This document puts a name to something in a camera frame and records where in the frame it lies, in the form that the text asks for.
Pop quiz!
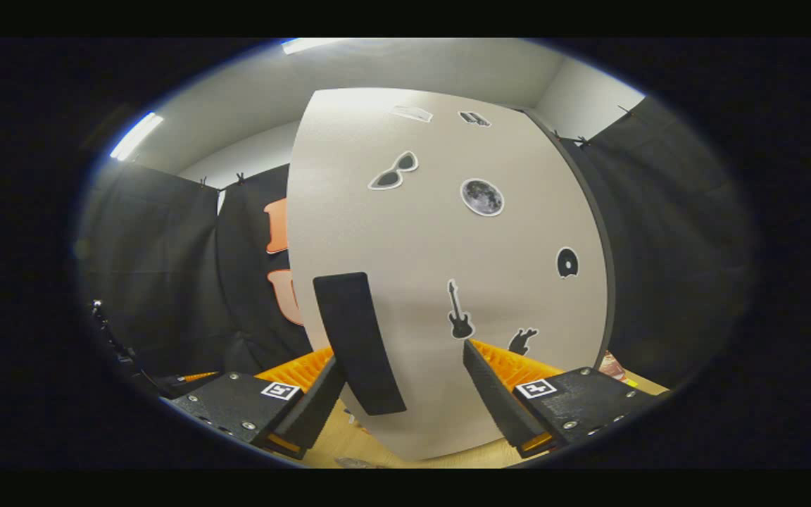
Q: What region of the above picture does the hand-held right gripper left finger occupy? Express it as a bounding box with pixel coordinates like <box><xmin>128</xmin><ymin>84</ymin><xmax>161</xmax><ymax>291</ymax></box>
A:
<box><xmin>165</xmin><ymin>346</ymin><xmax>346</xmax><ymax>460</ymax></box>

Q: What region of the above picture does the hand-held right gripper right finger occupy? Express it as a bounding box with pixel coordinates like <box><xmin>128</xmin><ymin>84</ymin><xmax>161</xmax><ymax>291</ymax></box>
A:
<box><xmin>462</xmin><ymin>339</ymin><xmax>660</xmax><ymax>458</ymax></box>

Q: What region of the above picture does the beige cabinet door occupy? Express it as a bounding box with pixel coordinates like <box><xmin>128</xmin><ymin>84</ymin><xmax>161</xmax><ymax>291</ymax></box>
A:
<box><xmin>286</xmin><ymin>88</ymin><xmax>616</xmax><ymax>462</ymax></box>

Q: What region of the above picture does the ceiling light panel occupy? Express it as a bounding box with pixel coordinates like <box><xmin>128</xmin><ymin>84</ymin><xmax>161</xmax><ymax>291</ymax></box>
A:
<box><xmin>280</xmin><ymin>38</ymin><xmax>339</xmax><ymax>56</ymax></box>
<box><xmin>108</xmin><ymin>111</ymin><xmax>165</xmax><ymax>163</ymax></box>

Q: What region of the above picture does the black door handle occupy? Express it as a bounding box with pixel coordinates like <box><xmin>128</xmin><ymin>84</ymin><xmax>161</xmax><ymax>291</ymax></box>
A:
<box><xmin>313</xmin><ymin>272</ymin><xmax>408</xmax><ymax>416</ymax></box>

